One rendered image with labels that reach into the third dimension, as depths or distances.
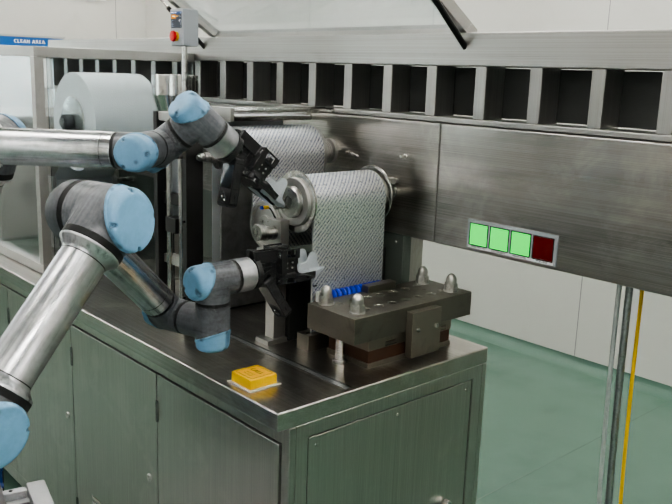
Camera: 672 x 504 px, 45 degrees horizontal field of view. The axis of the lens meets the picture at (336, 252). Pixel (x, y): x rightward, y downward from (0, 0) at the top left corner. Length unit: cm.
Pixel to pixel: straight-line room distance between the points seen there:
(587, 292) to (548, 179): 278
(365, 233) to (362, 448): 53
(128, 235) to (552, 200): 92
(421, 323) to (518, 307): 299
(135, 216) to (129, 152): 20
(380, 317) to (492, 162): 45
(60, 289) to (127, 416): 87
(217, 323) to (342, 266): 39
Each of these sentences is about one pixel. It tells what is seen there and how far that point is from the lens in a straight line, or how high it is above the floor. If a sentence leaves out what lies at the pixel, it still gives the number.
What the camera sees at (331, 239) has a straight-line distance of 193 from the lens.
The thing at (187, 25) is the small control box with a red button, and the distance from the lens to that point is 234.
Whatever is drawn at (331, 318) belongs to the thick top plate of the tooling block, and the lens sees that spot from 182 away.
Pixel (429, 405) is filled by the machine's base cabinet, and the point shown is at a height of 80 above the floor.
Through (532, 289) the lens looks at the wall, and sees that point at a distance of 478.
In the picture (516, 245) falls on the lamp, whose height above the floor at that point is 118.
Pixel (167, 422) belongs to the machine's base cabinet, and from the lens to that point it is 206.
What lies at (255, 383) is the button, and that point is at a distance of 171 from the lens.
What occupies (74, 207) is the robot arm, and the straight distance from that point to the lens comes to 150.
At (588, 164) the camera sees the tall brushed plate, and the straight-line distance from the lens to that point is 179.
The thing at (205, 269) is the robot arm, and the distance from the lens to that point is 171.
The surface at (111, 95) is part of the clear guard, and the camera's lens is 274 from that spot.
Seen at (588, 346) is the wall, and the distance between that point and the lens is 465.
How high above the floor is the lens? 155
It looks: 13 degrees down
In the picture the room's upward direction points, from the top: 2 degrees clockwise
